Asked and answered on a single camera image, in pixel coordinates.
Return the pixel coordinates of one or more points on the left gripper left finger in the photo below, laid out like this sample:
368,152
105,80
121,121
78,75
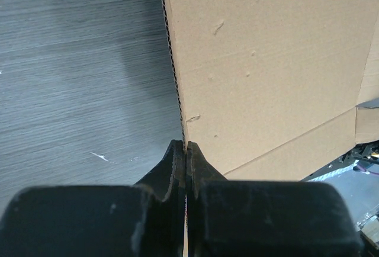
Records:
143,219

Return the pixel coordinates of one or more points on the brown cardboard box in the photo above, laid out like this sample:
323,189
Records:
273,90

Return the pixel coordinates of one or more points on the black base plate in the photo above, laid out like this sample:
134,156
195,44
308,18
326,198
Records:
359,159

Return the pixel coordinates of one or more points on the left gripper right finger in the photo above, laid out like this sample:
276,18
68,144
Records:
264,218

